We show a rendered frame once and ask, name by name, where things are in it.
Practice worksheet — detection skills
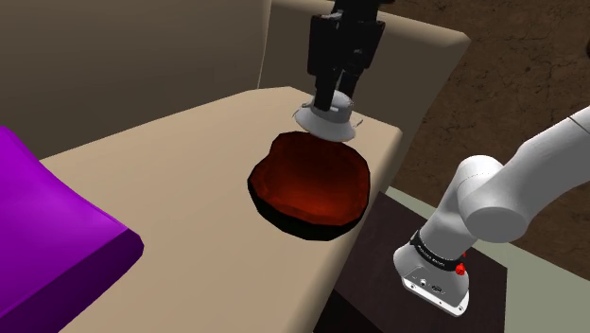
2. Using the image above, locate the white cap-shaped object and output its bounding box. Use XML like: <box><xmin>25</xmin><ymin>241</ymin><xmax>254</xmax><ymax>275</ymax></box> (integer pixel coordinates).
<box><xmin>291</xmin><ymin>89</ymin><xmax>364</xmax><ymax>143</ymax></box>

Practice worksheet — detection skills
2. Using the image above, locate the dark red bowl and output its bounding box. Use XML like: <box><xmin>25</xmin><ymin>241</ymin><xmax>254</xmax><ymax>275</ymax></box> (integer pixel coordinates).
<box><xmin>247</xmin><ymin>131</ymin><xmax>372</xmax><ymax>242</ymax></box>

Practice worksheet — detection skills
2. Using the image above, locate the beige sofa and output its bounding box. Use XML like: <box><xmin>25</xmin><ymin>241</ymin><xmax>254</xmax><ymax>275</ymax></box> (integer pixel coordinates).
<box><xmin>0</xmin><ymin>0</ymin><xmax>472</xmax><ymax>333</ymax></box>

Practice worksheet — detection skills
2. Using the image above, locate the purple cushion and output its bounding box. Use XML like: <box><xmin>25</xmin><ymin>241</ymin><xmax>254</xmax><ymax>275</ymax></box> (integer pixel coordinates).
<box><xmin>0</xmin><ymin>125</ymin><xmax>146</xmax><ymax>333</ymax></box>

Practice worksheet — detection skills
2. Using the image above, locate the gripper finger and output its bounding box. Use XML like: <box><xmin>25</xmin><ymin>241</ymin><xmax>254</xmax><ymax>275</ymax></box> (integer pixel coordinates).
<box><xmin>338</xmin><ymin>69</ymin><xmax>364</xmax><ymax>100</ymax></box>
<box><xmin>311</xmin><ymin>68</ymin><xmax>343</xmax><ymax>114</ymax></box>

